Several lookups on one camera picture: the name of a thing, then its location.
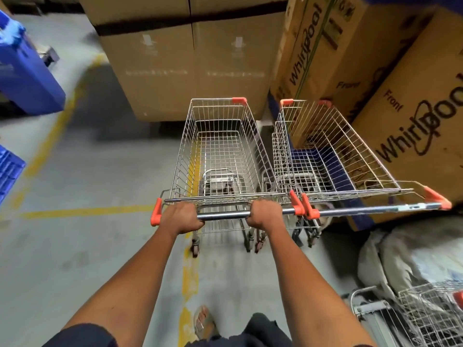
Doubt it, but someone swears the person's dark shirt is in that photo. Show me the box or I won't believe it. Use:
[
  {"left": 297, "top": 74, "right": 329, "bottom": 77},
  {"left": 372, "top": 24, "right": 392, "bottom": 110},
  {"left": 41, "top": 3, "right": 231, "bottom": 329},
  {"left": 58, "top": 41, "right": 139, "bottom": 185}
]
[{"left": 42, "top": 323, "right": 119, "bottom": 347}]

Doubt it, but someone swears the blue plastic trash bin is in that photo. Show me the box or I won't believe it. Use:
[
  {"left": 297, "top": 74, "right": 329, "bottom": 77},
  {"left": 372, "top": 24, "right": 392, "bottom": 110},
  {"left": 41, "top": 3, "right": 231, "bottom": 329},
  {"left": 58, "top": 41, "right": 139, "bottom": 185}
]
[{"left": 0, "top": 9, "right": 67, "bottom": 116}]

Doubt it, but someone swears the person's left sandalled foot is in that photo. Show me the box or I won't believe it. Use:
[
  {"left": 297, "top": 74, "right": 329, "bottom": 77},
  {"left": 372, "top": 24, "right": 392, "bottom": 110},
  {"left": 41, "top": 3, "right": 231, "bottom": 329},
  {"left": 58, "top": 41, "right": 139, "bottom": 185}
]
[{"left": 193, "top": 305, "right": 219, "bottom": 340}]

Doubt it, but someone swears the person's right forearm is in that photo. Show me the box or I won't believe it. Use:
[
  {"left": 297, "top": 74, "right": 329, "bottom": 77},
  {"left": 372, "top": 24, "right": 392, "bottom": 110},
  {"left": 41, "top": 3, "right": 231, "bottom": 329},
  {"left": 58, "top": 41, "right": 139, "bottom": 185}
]
[{"left": 266, "top": 224, "right": 377, "bottom": 347}]

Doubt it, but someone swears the wooden pallet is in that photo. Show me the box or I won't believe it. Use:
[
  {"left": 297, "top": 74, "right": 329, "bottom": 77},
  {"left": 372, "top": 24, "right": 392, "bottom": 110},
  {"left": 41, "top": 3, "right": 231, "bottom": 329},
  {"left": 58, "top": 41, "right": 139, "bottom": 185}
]
[{"left": 37, "top": 45, "right": 61, "bottom": 68}]

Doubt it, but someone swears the large white woven sack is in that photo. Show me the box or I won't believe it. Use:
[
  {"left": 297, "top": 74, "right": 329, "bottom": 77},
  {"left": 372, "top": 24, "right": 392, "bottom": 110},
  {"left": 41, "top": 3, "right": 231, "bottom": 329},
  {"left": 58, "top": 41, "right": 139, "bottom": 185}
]
[{"left": 356, "top": 215, "right": 463, "bottom": 304}]

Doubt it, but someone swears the silver wire shopping cart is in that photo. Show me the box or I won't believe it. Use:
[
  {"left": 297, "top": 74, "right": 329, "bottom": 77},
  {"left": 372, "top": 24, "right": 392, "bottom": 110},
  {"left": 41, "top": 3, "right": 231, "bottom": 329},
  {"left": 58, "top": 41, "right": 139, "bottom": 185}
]
[
  {"left": 150, "top": 97, "right": 307, "bottom": 259},
  {"left": 255, "top": 98, "right": 453, "bottom": 254},
  {"left": 349, "top": 280, "right": 463, "bottom": 347}
]

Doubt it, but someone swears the person's right hand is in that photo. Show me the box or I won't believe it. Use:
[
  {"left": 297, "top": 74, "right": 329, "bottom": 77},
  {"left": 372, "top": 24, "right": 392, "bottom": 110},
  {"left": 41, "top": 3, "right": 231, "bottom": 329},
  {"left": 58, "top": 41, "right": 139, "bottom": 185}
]
[{"left": 245, "top": 200, "right": 285, "bottom": 234}]

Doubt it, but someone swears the stack of blue plastic crates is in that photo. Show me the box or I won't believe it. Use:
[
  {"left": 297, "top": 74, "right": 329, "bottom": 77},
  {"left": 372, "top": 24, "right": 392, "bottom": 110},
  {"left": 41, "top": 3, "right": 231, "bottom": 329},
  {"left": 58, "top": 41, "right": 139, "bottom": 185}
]
[{"left": 0, "top": 144, "right": 27, "bottom": 207}]

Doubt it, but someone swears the person's left forearm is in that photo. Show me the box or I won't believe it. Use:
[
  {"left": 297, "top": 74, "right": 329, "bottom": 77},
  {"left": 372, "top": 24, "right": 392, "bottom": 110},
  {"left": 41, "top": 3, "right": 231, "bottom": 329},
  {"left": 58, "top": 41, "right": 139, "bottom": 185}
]
[{"left": 63, "top": 227, "right": 185, "bottom": 347}]

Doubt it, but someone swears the person's left hand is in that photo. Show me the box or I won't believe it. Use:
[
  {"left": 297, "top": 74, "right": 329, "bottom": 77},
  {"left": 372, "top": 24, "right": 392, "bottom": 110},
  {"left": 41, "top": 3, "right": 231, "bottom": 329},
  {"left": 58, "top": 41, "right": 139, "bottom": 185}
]
[{"left": 158, "top": 202, "right": 205, "bottom": 237}]

